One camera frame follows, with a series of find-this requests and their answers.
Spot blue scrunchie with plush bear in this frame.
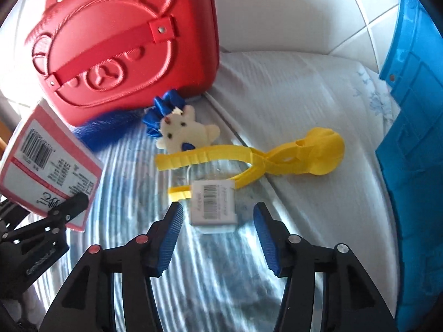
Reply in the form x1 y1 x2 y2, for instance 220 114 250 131
142 90 221 154

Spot blue plastic storage bin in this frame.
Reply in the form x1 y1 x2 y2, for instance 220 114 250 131
375 0 443 332

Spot white barcode price tag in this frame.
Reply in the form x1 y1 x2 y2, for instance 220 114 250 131
190 179 239 232

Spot blue fuzzy brush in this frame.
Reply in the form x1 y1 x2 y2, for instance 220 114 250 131
71 109 153 151

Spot red bear-embossed handbag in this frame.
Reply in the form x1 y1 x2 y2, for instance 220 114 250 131
26 0 220 127

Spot desktop with floral tablecloth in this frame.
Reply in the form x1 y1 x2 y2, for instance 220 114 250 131
0 50 405 332

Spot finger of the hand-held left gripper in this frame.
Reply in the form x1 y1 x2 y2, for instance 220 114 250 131
42 192 90 230

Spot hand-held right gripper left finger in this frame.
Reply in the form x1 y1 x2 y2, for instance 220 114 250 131
45 202 184 332

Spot yellow snowball maker tongs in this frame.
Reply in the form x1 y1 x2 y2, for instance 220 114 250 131
154 128 346 202

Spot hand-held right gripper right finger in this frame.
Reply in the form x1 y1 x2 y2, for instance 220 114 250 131
253 202 392 332

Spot pink-bordered card package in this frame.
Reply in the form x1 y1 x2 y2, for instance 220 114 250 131
0 98 104 232

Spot wooden chair frame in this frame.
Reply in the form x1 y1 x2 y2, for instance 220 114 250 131
0 119 12 151

